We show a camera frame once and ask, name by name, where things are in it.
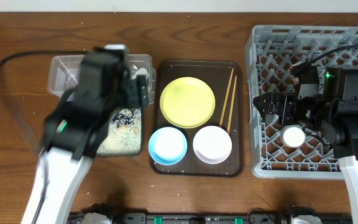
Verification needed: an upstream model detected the spilled rice pile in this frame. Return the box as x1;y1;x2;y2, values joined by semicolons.
96;108;142;157

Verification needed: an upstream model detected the clear plastic bin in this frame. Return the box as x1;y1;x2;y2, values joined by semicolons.
48;54;156;105

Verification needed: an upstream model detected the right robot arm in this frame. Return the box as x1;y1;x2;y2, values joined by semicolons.
252;66;358;223

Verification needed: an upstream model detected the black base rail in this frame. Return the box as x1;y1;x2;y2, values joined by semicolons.
66;203;352;224

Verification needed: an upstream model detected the dark brown serving tray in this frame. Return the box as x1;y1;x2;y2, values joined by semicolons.
150;60;245;177

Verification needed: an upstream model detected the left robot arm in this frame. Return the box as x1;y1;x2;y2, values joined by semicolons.
22;44;149;223

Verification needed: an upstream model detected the pink bowl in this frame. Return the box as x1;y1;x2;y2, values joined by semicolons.
193;126;232;164

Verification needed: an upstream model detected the white paper cup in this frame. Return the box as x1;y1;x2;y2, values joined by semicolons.
280;125;306;148

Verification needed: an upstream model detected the white napkin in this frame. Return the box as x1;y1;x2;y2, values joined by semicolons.
131;67;150;81

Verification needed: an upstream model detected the grey dishwasher rack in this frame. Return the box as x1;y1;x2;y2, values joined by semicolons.
245;25;358;180

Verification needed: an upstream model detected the black plastic tray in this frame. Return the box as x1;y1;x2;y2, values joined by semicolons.
45;101;143;161

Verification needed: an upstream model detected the light blue bowl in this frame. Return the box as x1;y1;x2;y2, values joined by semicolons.
148;127;188;166

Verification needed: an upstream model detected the yellow round plate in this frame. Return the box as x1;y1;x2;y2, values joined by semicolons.
159;77;216;128

